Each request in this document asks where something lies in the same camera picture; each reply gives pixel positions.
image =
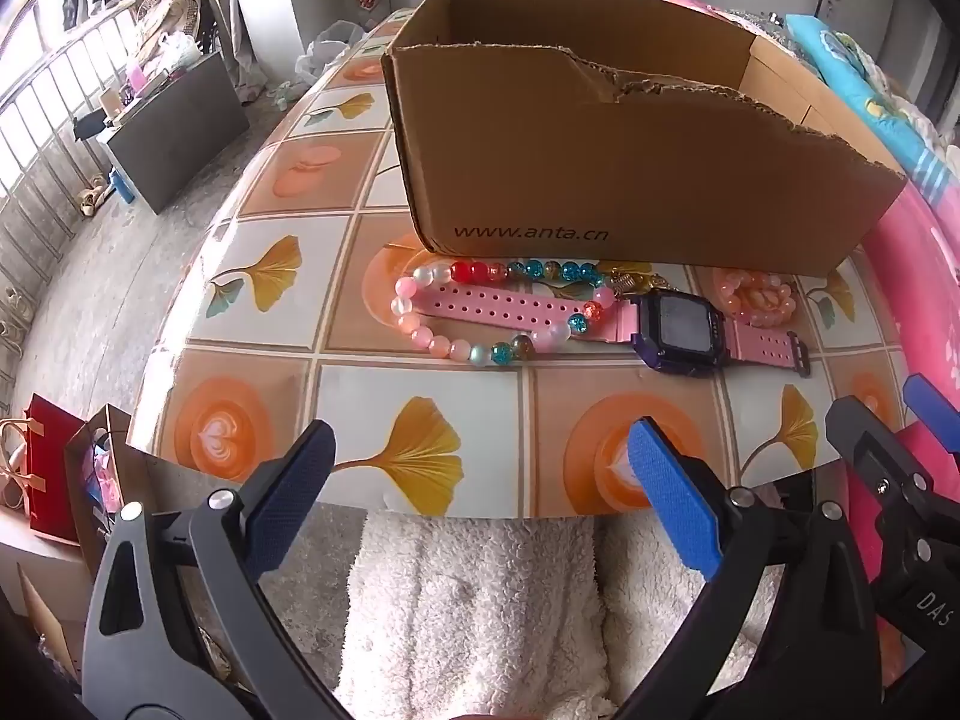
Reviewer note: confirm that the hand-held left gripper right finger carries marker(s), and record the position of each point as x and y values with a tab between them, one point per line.
671	495

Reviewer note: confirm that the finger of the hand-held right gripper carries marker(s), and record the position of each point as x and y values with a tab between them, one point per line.
934	409
870	450

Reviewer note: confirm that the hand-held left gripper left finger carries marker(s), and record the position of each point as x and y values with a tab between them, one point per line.
289	495

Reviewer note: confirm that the brown cardboard box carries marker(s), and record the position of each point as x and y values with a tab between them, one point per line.
600	165

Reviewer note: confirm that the pink floral blanket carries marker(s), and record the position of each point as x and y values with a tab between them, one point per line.
922	277

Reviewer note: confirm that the leaf and coffee pattern tablecloth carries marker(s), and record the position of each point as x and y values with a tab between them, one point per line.
262	360

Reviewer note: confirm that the brown paper bag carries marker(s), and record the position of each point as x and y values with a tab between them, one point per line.
112	480

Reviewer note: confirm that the white fluffy garment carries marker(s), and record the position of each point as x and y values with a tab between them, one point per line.
465	615

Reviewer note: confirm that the red gift bag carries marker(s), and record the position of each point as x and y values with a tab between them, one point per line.
52	465

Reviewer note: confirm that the blue bottle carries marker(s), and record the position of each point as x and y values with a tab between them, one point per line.
121	186

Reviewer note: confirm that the pair of sandals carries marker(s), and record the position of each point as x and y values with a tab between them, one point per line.
90	199

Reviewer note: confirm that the blue quilt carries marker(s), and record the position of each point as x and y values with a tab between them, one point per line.
847	60

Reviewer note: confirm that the grey cabinet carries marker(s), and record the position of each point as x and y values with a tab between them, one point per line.
180	135

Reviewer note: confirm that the metal balcony railing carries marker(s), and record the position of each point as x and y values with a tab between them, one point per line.
45	127

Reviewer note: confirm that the white plastic bag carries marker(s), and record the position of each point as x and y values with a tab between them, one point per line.
330	52

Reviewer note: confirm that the heap of clothes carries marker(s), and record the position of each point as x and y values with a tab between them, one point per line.
172	11

